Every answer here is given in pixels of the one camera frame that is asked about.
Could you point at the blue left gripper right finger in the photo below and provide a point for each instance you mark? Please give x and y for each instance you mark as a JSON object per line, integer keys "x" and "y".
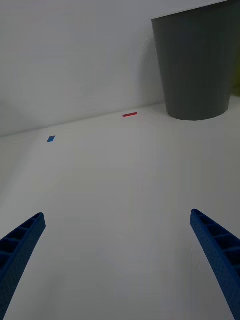
{"x": 212, "y": 245}

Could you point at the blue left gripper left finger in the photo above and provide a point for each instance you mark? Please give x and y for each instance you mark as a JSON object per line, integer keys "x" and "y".
{"x": 17, "y": 250}

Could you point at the grey plastic waste bin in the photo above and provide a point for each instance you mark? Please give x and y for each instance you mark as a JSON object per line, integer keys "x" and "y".
{"x": 197, "y": 67}

